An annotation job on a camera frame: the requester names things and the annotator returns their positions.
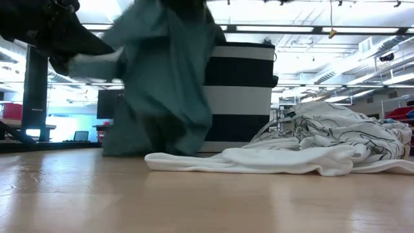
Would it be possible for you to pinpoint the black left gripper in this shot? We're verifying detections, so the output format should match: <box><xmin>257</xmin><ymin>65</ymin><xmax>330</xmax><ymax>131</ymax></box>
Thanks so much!
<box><xmin>158</xmin><ymin>0</ymin><xmax>228</xmax><ymax>45</ymax></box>

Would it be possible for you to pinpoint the teal green garment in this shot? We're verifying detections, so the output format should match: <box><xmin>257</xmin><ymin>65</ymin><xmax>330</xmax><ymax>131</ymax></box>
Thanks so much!
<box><xmin>69</xmin><ymin>0</ymin><xmax>224</xmax><ymax>159</ymax></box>

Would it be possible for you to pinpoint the white leaf-print garment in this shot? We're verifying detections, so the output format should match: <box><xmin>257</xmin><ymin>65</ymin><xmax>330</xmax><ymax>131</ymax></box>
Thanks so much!
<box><xmin>144</xmin><ymin>100</ymin><xmax>414</xmax><ymax>177</ymax></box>

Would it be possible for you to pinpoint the navy white striped fabric basket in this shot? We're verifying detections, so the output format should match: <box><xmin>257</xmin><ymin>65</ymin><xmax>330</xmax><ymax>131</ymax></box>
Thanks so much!
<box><xmin>199</xmin><ymin>41</ymin><xmax>279</xmax><ymax>153</ymax></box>

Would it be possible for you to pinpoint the long ceiling light fixture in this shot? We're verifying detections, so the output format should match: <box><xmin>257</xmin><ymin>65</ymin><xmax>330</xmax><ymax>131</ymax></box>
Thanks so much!
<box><xmin>82</xmin><ymin>22</ymin><xmax>414</xmax><ymax>36</ymax></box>

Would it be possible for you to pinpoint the yellow hanging tag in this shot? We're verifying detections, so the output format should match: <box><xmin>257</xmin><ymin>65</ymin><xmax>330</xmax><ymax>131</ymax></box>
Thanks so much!
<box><xmin>328</xmin><ymin>0</ymin><xmax>338</xmax><ymax>39</ymax></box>

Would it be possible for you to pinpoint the open laptop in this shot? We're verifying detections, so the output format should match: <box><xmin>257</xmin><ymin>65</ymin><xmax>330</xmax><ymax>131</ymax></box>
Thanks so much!
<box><xmin>73</xmin><ymin>130</ymin><xmax>90</xmax><ymax>142</ymax></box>

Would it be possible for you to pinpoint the black aluminium extrusion frame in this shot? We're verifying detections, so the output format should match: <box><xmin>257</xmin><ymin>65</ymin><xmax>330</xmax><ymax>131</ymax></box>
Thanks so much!
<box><xmin>0</xmin><ymin>45</ymin><xmax>102</xmax><ymax>153</ymax></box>

